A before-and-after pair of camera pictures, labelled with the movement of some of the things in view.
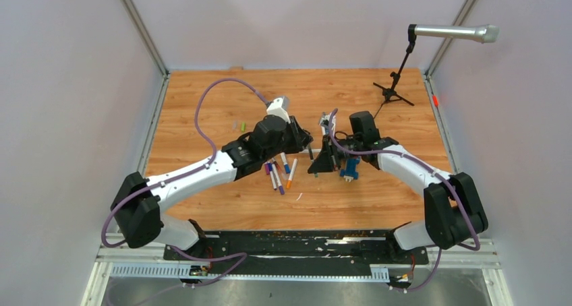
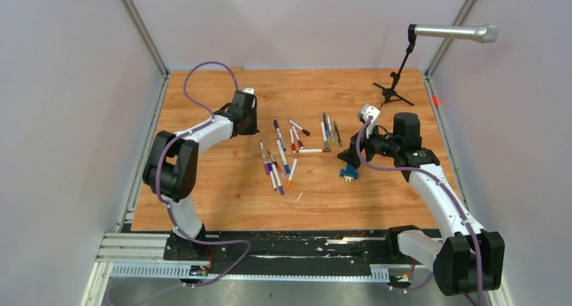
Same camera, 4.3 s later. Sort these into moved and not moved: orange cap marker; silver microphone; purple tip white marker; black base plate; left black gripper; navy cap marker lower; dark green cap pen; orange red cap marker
Moved: dark green cap pen; left black gripper
Not moved: orange cap marker; silver microphone; purple tip white marker; orange red cap marker; navy cap marker lower; black base plate
